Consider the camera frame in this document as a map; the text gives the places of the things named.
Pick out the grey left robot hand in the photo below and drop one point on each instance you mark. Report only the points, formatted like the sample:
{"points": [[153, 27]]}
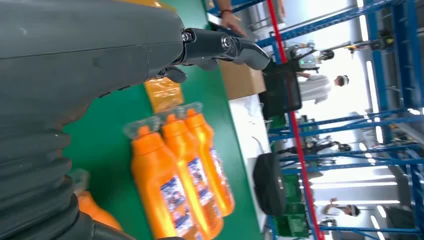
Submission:
{"points": [[82, 49]]}

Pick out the orange detergent bottle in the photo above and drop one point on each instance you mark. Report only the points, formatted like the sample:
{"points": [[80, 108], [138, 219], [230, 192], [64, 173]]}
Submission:
{"points": [[179, 139], [96, 212], [212, 159], [159, 185]]}

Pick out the cardboard box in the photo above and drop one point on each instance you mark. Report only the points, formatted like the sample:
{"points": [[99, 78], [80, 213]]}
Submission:
{"points": [[242, 81]]}

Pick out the black chair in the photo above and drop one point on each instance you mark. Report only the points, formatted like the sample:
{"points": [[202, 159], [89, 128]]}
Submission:
{"points": [[281, 92]]}

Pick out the yellow taped mat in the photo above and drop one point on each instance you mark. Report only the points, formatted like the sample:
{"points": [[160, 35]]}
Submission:
{"points": [[164, 96]]}

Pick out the green table mat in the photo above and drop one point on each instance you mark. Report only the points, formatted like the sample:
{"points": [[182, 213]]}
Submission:
{"points": [[106, 149]]}

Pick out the white table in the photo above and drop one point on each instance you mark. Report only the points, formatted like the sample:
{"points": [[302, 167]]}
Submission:
{"points": [[245, 132]]}

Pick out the red pole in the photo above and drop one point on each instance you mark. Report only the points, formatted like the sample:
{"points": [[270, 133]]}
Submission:
{"points": [[297, 132]]}

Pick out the black carrying case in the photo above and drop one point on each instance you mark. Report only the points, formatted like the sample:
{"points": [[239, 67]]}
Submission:
{"points": [[268, 185]]}

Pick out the blue metal rack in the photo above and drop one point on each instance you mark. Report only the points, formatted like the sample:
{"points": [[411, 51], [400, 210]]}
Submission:
{"points": [[400, 49]]}

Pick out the green plastic crate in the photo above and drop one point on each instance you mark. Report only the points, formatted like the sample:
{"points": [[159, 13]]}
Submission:
{"points": [[293, 215]]}

